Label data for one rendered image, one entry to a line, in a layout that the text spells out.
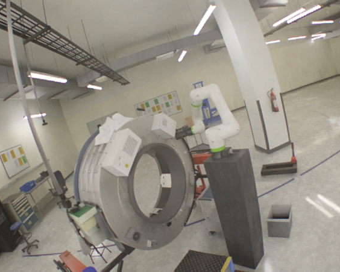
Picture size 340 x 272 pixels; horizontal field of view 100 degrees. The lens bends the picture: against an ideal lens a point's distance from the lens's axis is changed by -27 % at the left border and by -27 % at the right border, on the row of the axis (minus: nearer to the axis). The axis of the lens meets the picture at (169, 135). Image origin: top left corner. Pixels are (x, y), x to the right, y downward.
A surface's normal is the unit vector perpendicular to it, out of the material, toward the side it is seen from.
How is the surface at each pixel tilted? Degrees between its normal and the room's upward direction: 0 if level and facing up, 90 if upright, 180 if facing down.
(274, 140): 90
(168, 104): 90
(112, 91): 90
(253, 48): 90
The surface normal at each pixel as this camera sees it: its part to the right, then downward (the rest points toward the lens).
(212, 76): 0.07, 0.18
